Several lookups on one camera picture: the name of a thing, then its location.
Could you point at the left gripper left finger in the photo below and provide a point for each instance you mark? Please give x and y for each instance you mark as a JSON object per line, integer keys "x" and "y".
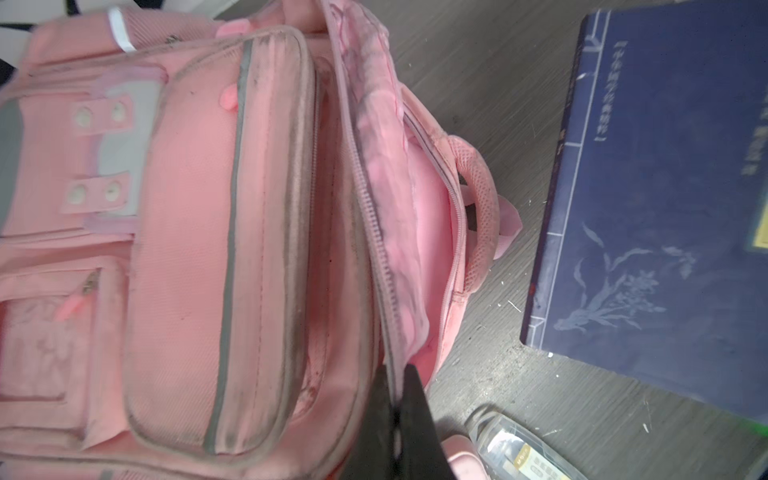
{"x": 372, "y": 455}

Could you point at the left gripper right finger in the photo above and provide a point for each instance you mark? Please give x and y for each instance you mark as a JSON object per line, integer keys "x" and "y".
{"x": 422, "y": 456}

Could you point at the pink pencil case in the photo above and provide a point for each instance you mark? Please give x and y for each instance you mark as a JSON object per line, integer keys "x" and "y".
{"x": 464, "y": 459}

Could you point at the pink student backpack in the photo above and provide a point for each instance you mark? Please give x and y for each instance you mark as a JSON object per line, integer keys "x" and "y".
{"x": 214, "y": 232}

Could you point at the blue book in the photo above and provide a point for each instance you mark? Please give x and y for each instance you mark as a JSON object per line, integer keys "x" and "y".
{"x": 652, "y": 259}

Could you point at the clear plastic eraser case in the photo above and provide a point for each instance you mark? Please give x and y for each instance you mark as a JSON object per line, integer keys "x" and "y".
{"x": 511, "y": 451}

